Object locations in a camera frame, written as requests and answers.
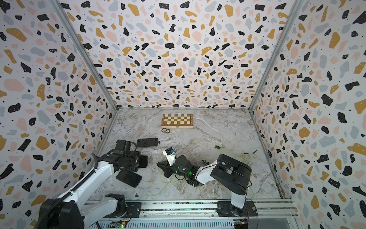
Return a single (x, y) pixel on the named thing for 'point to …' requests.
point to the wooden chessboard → (177, 121)
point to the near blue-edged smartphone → (130, 178)
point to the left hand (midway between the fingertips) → (144, 156)
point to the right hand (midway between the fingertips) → (159, 165)
